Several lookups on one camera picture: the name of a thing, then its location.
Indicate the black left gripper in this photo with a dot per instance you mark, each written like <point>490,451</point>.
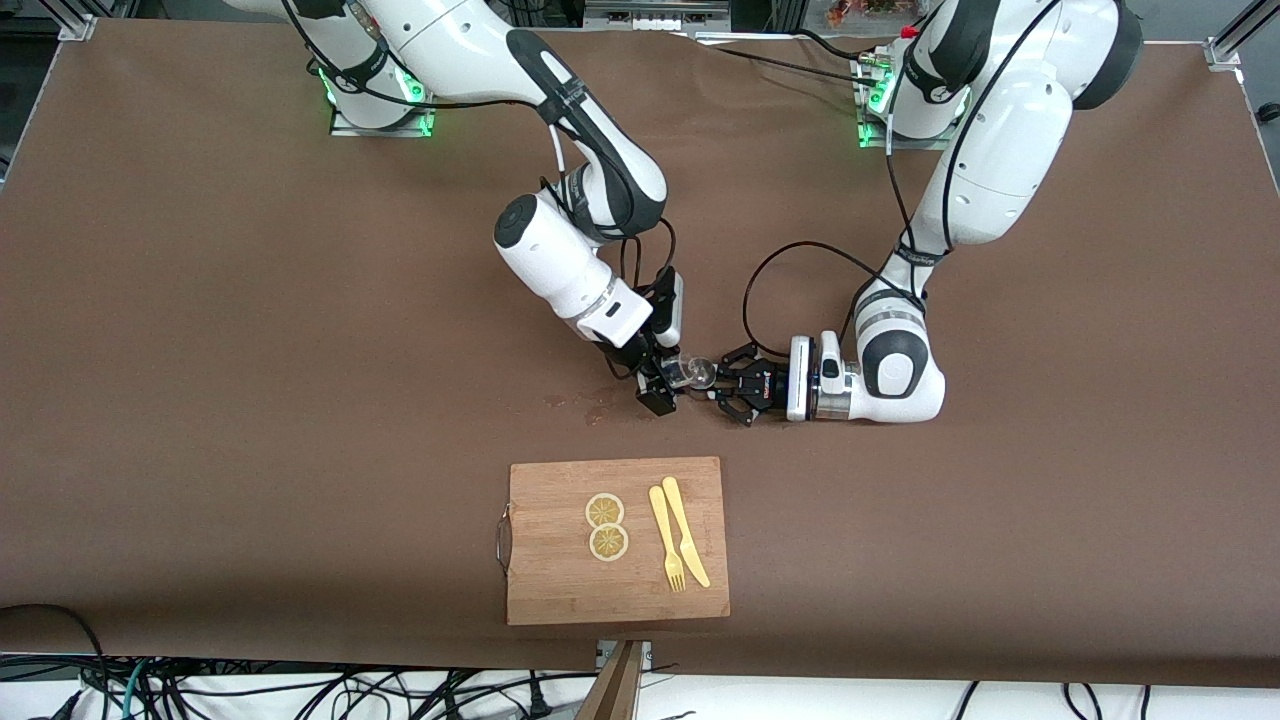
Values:
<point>769,386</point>

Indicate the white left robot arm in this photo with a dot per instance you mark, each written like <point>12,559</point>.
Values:
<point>1000,150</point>

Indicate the brown table mat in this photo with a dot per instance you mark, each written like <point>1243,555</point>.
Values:
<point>200,400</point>

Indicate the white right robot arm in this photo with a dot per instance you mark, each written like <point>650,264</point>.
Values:
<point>560,260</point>

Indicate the yellow plastic knife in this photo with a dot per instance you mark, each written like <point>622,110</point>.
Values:
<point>685,530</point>

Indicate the wooden cutting board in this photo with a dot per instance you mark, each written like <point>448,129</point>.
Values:
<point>560,590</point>

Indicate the aluminium frame profile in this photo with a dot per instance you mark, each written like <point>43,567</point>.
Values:
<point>1235,35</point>
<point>78,25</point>

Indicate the yellow plastic fork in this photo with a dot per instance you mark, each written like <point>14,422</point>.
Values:
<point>663,530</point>

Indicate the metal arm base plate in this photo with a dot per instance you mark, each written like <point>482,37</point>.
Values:
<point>915,145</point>
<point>380,128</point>

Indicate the clear glass measuring beaker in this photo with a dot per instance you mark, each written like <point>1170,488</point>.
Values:
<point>690,373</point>

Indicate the wooden post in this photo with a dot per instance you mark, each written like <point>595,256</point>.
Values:
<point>618,685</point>

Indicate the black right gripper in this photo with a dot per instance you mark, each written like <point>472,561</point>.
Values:
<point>634,359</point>

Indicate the yellow lemon slice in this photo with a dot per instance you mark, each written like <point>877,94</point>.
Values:
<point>604,510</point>
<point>608,543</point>

